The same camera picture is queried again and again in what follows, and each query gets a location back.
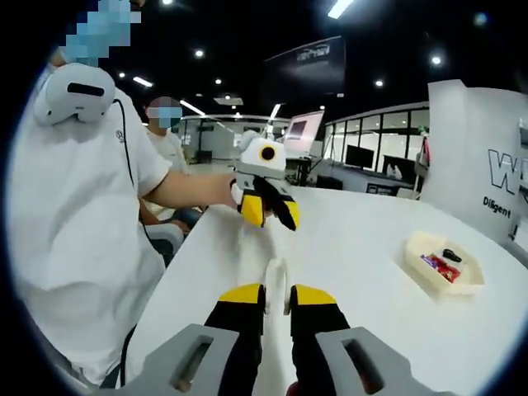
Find person's left hand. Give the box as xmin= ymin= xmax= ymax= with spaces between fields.
xmin=228 ymin=176 xmax=245 ymax=208

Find small red food packet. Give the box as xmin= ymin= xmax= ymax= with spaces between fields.
xmin=433 ymin=261 xmax=461 ymax=284

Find person's white shirt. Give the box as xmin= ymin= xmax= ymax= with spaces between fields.
xmin=7 ymin=61 xmax=174 ymax=389

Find black computer case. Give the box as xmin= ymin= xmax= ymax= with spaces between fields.
xmin=316 ymin=175 xmax=344 ymax=191

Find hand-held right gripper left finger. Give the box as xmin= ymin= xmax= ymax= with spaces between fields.
xmin=137 ymin=283 xmax=267 ymax=396

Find background workbench counter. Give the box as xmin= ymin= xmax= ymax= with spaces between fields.
xmin=316 ymin=163 xmax=418 ymax=200

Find large pink display screen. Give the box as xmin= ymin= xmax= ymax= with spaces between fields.
xmin=284 ymin=110 xmax=326 ymax=154

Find grey chair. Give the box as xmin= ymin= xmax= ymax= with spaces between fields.
xmin=144 ymin=224 xmax=186 ymax=267

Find white chest-worn device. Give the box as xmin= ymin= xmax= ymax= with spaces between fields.
xmin=32 ymin=63 xmax=116 ymax=127

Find black computer monitor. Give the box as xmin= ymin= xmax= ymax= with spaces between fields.
xmin=345 ymin=144 xmax=375 ymax=169

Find white food tongs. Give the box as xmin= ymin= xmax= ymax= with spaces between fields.
xmin=262 ymin=257 xmax=297 ymax=396

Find cream hexagonal container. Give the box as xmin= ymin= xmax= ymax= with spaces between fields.
xmin=403 ymin=229 xmax=486 ymax=299

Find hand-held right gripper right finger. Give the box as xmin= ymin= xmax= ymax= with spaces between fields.
xmin=290 ymin=283 xmax=418 ymax=396

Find dark hanging banner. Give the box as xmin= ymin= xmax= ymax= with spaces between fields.
xmin=263 ymin=35 xmax=346 ymax=98

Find black food packet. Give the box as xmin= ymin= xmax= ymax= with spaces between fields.
xmin=439 ymin=247 xmax=464 ymax=264

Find black device cable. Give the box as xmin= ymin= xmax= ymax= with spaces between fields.
xmin=110 ymin=97 xmax=156 ymax=389

